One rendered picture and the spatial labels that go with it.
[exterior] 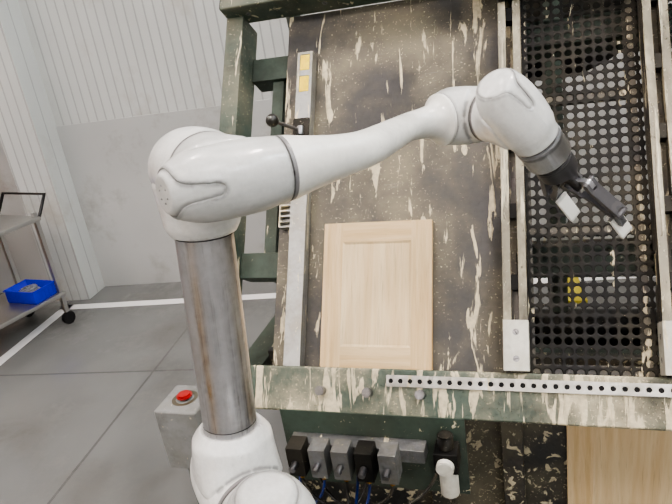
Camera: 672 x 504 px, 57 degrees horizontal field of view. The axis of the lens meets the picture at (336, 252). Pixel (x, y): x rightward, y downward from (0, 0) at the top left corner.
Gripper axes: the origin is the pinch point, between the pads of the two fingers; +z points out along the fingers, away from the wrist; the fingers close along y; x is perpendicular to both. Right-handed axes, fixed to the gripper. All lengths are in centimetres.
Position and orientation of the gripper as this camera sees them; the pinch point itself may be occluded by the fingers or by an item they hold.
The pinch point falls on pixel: (597, 221)
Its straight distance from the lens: 140.2
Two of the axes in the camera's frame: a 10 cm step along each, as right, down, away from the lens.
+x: -6.3, 7.7, -0.4
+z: 6.5, 5.6, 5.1
